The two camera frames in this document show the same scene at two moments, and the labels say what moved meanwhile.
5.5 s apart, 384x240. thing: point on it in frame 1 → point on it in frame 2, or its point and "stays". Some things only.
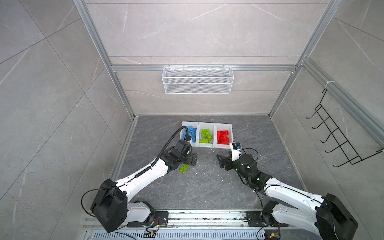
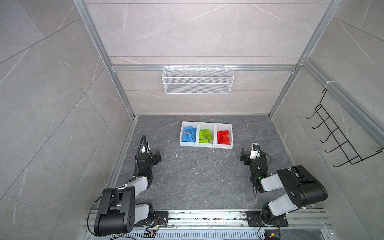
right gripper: (224, 159) → (247, 157)
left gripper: (191, 160) → (155, 160)
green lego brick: (205, 131) stays
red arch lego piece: (222, 137) stays
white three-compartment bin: (213, 135) stays
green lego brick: (209, 138) stays
